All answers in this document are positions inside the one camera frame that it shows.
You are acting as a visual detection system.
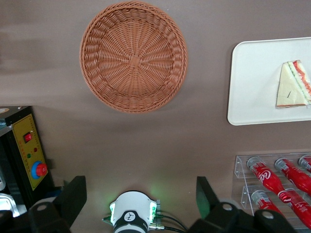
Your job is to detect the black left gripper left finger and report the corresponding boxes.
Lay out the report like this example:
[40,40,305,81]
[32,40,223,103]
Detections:
[28,175,87,233]

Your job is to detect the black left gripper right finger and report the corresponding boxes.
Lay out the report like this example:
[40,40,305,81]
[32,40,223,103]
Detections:
[188,176,255,233]

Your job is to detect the triangular sandwich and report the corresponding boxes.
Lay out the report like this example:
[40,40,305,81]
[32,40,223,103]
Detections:
[275,60,311,109]

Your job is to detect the cream plastic tray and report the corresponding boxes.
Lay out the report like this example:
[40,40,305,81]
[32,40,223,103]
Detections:
[227,36,311,126]

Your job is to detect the round brown wicker basket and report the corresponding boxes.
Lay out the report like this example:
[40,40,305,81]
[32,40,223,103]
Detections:
[79,0,189,114]

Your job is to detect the red cola bottle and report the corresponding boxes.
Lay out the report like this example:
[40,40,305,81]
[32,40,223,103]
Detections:
[298,154,311,173]
[246,156,287,202]
[251,190,285,218]
[278,188,311,229]
[274,157,311,196]

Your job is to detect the clear acrylic bottle rack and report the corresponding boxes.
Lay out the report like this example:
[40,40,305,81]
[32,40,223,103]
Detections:
[234,152,311,230]

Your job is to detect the black food warmer machine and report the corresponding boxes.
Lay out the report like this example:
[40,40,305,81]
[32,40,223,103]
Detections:
[0,106,54,219]

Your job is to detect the black left base cables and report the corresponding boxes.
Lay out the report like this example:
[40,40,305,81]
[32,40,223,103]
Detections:
[148,210,188,233]

